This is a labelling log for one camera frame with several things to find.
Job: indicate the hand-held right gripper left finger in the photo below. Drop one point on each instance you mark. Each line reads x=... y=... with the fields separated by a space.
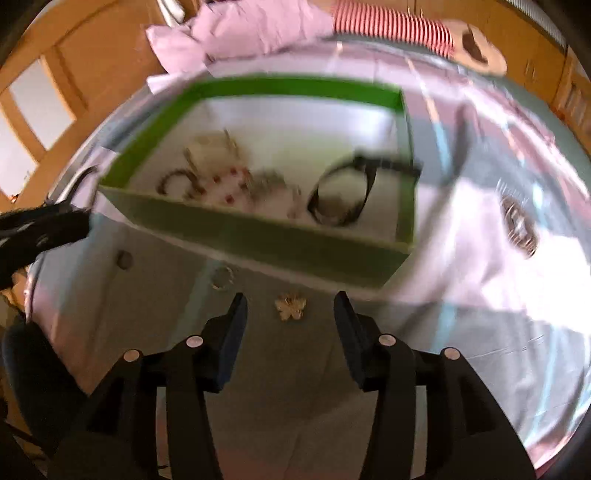
x=231 y=344

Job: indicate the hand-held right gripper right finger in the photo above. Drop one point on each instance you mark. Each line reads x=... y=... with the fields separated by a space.
x=352 y=344

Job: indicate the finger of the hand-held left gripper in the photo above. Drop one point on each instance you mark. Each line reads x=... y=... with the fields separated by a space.
x=41 y=230

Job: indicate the silver bangle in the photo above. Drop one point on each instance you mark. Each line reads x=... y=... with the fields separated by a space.
x=78 y=177

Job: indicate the green cardboard box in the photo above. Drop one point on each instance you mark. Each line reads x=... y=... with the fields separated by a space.
x=258 y=244

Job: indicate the black wrist watch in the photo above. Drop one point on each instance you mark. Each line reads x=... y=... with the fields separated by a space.
x=369 y=182

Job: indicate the small dark round bead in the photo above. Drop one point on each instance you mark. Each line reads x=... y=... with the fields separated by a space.
x=123 y=260

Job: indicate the checked printed bed sheet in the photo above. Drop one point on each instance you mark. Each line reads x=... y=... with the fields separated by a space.
x=485 y=300

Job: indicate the pink quilt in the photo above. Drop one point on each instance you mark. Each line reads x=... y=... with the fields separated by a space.
x=244 y=27

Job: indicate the striped plush toy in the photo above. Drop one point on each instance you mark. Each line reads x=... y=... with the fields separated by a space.
x=397 y=25

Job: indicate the wooden wardrobe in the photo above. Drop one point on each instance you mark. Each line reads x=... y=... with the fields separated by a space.
x=521 y=37

